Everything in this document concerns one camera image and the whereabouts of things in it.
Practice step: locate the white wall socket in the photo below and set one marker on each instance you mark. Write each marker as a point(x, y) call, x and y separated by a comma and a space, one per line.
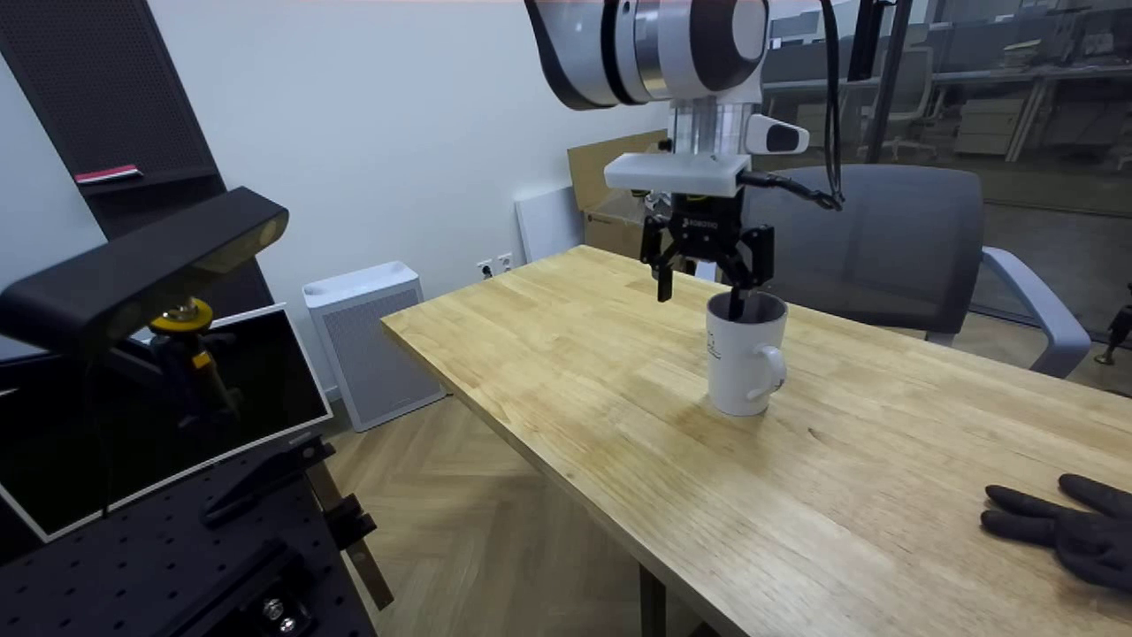
point(495, 263)

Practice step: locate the small black floor stand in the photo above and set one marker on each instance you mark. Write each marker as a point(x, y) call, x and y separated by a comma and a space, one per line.
point(1115, 325)

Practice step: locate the grey office chair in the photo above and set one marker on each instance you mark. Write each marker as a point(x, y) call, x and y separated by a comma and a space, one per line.
point(884, 236)

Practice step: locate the brown cardboard box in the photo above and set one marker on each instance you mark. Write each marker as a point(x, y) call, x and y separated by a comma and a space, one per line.
point(588, 179)

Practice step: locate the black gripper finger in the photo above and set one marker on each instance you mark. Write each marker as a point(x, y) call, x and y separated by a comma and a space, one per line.
point(746, 278)
point(663, 271)

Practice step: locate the red label strip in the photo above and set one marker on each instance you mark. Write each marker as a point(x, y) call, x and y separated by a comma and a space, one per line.
point(106, 175)

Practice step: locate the white floor heater unit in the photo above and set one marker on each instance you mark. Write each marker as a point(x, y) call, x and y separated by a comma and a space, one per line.
point(372, 343)

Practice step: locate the black glove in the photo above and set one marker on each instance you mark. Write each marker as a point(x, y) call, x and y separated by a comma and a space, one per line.
point(1096, 542)

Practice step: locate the black slanted panel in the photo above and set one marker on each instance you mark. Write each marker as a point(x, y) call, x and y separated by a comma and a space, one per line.
point(94, 84)

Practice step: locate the black pole behind glass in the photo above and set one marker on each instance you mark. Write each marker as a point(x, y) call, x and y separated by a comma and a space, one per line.
point(890, 72)

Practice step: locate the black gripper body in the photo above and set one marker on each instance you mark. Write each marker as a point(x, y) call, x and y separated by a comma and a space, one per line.
point(706, 216)

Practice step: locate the black stereo camera bar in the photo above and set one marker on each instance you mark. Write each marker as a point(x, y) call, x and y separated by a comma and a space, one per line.
point(142, 268)

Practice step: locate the black clamp bracket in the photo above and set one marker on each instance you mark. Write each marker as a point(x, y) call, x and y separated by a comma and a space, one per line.
point(351, 524)

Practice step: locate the yellow black tripod head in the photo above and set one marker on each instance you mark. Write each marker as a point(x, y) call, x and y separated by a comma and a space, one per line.
point(186, 315)

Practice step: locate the white ceramic mug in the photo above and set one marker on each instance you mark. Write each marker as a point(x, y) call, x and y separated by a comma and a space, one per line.
point(739, 373)

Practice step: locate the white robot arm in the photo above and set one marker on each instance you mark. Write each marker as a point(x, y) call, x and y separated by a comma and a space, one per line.
point(660, 46)

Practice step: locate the office desk behind glass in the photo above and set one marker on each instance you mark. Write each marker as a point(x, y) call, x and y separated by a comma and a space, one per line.
point(1038, 95)

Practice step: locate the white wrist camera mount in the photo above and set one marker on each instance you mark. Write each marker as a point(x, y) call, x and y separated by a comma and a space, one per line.
point(673, 175)

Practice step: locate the black board with white edge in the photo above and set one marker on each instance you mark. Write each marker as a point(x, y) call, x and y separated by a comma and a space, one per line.
point(70, 460)

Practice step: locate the dark table leg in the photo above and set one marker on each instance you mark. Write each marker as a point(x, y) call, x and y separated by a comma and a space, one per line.
point(652, 604)

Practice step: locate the black perforated breadboard table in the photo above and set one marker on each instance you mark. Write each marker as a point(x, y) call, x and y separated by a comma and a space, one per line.
point(116, 568)

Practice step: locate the white wall panel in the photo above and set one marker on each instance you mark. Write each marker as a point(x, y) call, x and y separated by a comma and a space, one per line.
point(547, 223)

